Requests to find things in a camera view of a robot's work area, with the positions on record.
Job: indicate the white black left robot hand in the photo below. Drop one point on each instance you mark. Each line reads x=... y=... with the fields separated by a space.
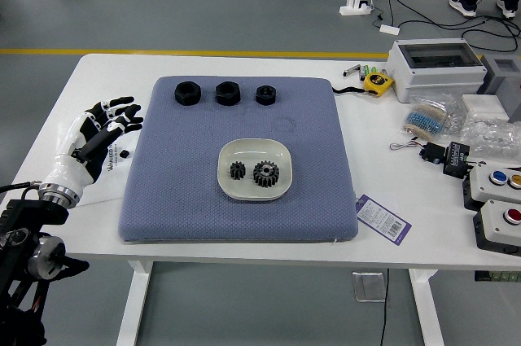
x=65 y=167

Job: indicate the small black gear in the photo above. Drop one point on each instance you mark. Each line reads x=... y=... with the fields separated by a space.
x=239 y=170

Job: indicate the big black gear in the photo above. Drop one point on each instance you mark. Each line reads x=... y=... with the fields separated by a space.
x=265 y=174

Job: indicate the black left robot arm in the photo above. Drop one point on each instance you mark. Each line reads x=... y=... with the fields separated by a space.
x=20 y=240

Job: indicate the large black hex nut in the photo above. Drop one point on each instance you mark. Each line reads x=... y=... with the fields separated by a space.
x=227 y=93
x=187 y=93

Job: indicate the small black hex nut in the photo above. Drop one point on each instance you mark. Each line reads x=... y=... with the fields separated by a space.
x=265 y=96

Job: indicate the flat white box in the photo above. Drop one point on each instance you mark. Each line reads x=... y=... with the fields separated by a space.
x=484 y=106

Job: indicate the blue yellow button box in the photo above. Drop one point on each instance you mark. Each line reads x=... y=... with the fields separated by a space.
x=488 y=189

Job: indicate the red button box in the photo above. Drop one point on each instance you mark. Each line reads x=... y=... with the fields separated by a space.
x=496 y=228

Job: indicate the white table leg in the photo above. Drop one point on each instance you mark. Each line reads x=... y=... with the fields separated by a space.
x=427 y=309
x=136 y=301

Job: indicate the white square dish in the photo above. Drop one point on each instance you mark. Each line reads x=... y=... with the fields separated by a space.
x=252 y=148

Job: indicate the blue-grey cushion mat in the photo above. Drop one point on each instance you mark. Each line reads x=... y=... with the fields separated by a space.
x=285 y=118

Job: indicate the silver marker pen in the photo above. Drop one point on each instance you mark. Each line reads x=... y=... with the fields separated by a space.
x=352 y=71

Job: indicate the green battery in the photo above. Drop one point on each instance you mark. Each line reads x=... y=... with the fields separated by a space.
x=372 y=69
x=363 y=72

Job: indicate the purple label tag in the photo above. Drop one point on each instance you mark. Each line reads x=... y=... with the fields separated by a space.
x=382 y=220

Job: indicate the yellow tape measure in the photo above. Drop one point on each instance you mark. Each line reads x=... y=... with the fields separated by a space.
x=378 y=83

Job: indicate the silver floor plate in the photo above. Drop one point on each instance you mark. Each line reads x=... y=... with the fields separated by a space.
x=368 y=287

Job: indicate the white power strip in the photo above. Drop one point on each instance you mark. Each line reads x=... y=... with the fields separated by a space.
x=354 y=7

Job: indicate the white power adapter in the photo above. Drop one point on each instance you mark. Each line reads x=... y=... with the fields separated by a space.
x=389 y=29

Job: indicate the blue resistor tape roll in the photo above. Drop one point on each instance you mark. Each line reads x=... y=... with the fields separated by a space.
x=423 y=120

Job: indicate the clear plastic parts bag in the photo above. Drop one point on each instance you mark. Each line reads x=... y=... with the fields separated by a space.
x=449 y=108

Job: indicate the black electronic module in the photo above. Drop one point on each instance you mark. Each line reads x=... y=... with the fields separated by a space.
x=456 y=158

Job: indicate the clear bubble wrap bag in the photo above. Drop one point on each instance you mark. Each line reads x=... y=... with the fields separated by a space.
x=492 y=134

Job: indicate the grey square housing block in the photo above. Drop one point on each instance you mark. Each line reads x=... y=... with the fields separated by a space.
x=509 y=89

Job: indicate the grey enclosure box clear lid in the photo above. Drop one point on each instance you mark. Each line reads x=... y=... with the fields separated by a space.
x=431 y=77

